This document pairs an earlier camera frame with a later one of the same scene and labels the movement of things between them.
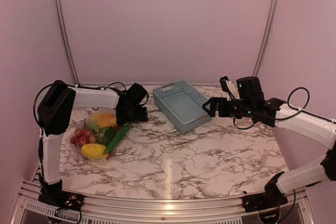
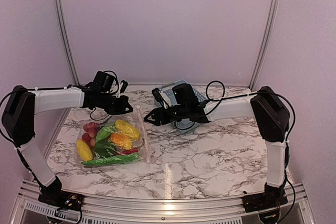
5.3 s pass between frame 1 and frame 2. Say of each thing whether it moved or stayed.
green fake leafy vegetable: moved
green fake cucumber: moved
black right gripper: moved
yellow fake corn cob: moved
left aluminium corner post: stayed
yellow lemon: moved
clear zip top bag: moved
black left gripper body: moved
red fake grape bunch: moved
